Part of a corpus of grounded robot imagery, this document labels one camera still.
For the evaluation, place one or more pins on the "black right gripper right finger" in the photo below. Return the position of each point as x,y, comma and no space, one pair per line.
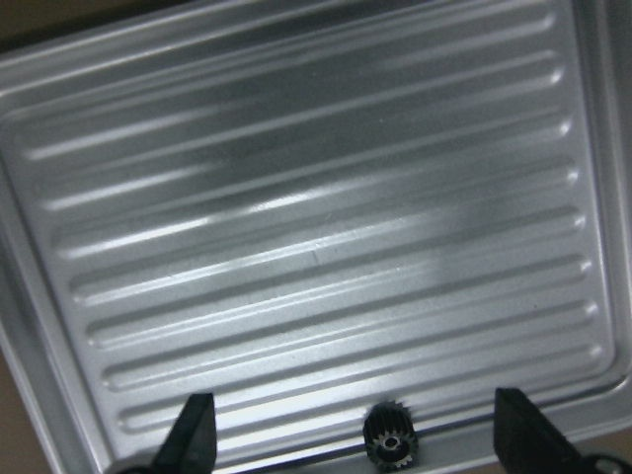
526,442

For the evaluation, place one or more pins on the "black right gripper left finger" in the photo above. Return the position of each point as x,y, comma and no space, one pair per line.
191,445

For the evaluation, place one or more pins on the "ribbed metal tray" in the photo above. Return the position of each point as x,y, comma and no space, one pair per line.
306,208

